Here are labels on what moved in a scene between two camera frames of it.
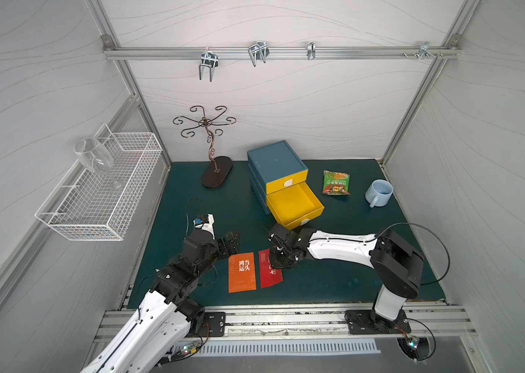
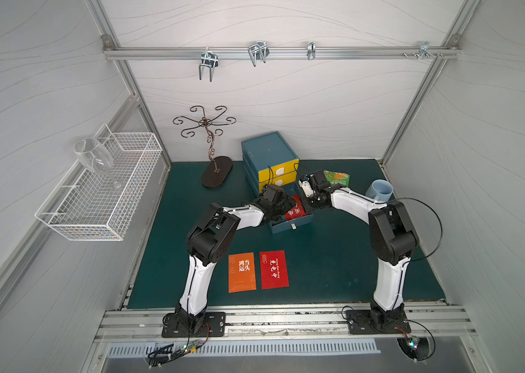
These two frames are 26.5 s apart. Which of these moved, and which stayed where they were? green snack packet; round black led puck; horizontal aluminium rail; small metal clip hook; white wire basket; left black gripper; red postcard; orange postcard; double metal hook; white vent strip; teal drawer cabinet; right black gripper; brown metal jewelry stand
Moved: right black gripper; red postcard; left black gripper; teal drawer cabinet
Stayed: small metal clip hook; double metal hook; round black led puck; brown metal jewelry stand; orange postcard; white vent strip; white wire basket; horizontal aluminium rail; green snack packet
